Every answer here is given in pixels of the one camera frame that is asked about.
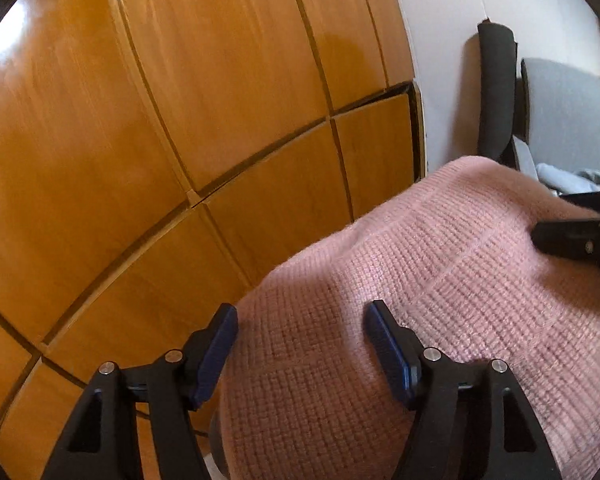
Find light blue grey hoodie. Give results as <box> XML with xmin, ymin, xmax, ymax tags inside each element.
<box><xmin>535</xmin><ymin>162</ymin><xmax>600</xmax><ymax>195</ymax></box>

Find black rolled mat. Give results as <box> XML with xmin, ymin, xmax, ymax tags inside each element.
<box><xmin>478</xmin><ymin>20</ymin><xmax>517</xmax><ymax>160</ymax></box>

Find grey yellow blue chair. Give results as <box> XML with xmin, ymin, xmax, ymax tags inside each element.
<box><xmin>513</xmin><ymin>58</ymin><xmax>600</xmax><ymax>181</ymax></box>

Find pink knit sweater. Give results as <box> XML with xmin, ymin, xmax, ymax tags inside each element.
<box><xmin>219</xmin><ymin>157</ymin><xmax>600</xmax><ymax>479</ymax></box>

